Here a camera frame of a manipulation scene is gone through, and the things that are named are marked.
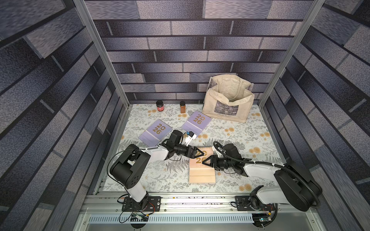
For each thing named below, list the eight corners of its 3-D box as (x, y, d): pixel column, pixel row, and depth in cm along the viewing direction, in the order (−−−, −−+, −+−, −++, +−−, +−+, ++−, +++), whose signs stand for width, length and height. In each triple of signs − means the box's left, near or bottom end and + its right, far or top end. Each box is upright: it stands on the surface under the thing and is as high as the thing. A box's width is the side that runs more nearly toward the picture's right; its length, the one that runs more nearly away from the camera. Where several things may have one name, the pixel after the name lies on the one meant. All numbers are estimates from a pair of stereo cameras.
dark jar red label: (156, 111, 117) (155, 105, 112) (157, 105, 121) (156, 100, 116) (163, 111, 117) (162, 105, 112) (164, 105, 121) (163, 100, 116)
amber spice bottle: (180, 113, 115) (179, 106, 109) (180, 107, 119) (180, 100, 113) (185, 113, 115) (185, 106, 109) (185, 107, 119) (185, 100, 113)
